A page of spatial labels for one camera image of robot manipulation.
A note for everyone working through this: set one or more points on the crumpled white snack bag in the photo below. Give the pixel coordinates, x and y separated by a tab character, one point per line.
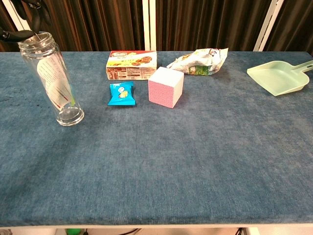
200	62

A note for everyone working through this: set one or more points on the blue table cloth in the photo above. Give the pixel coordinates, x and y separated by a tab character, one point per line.
171	159

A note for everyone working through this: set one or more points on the small bright green object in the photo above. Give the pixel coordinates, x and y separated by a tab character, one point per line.
73	232

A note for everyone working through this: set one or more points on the mint green dustpan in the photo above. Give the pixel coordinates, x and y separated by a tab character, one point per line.
278	78

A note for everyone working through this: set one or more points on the pink white cube box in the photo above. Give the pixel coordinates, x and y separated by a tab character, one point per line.
162	93

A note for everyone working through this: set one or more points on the transparent glass bottle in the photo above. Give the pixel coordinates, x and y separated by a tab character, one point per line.
49	73

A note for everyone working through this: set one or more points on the round metal strainer lid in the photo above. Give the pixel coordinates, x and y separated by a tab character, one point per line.
40	39

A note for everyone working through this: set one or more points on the dark brown curtain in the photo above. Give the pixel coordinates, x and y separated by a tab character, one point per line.
97	24

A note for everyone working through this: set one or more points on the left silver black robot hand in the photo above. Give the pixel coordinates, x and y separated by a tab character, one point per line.
35	17

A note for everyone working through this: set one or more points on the blue snack packet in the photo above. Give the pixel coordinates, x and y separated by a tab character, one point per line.
121	94

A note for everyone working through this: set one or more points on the white frame post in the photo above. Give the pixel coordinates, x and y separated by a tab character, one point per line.
149	24
20	24
267	24

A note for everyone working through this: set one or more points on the red yellow biscuit box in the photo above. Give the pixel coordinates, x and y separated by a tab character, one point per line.
132	66

